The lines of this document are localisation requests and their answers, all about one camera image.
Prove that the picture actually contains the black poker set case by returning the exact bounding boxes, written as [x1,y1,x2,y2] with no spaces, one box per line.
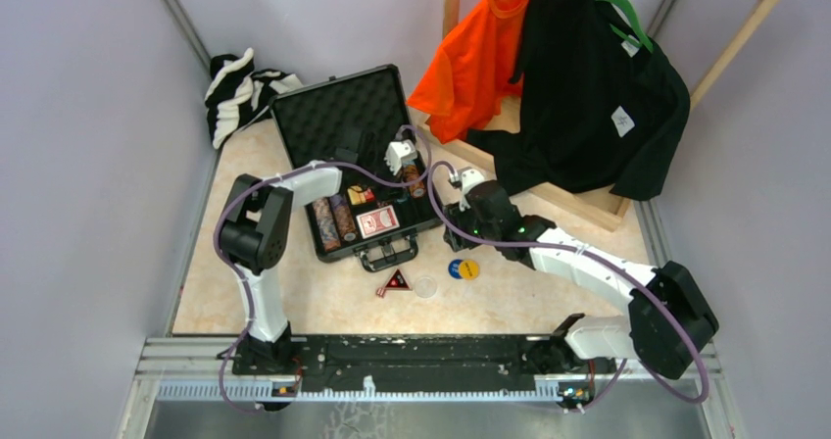
[269,65,441,272]

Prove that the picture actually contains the orange boxed card deck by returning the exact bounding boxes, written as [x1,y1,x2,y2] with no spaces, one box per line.
[347,186,376,207]

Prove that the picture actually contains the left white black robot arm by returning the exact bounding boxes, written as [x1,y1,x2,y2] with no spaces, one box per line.
[213,125,426,374]

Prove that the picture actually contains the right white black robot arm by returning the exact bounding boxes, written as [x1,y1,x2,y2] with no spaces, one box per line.
[441,168,719,380]

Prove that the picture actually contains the red yellow chip stack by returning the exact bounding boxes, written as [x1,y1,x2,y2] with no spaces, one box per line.
[402,162,426,199]

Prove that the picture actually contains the yellow big blind button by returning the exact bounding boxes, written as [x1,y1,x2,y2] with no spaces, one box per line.
[458,259,480,280]

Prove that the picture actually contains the blue small blind button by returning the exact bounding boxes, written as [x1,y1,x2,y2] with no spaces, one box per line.
[448,259,463,279]

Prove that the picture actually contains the red playing card deck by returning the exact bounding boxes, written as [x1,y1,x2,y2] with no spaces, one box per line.
[356,205,401,239]

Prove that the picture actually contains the purple black chip stack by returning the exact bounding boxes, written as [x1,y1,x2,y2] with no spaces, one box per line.
[328,194,358,242]

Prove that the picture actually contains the orange t-shirt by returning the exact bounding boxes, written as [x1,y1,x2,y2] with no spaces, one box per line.
[407,0,529,143]

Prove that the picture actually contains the clear dealer button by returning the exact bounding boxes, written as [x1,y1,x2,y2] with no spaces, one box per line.
[414,275,437,299]

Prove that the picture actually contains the blue orange chip stack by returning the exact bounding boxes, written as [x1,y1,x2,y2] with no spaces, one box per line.
[312,198,341,252]

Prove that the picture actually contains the black red triangle token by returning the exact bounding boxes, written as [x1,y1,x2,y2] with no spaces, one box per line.
[382,268,413,292]

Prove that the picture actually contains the black t-shirt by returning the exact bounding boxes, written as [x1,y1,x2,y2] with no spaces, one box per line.
[465,0,691,201]

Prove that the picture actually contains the black white striped cloth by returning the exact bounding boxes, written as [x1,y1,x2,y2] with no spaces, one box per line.
[204,47,304,150]

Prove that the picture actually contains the green clothes hanger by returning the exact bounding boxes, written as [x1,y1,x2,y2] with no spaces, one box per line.
[596,0,655,53]

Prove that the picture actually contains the wooden clothes rack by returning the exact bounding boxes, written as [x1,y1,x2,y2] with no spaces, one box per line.
[415,0,796,233]

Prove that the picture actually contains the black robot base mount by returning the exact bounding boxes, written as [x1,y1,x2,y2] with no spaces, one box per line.
[217,331,617,393]

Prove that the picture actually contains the aluminium frame rail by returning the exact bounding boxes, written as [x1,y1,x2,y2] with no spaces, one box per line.
[118,334,748,438]

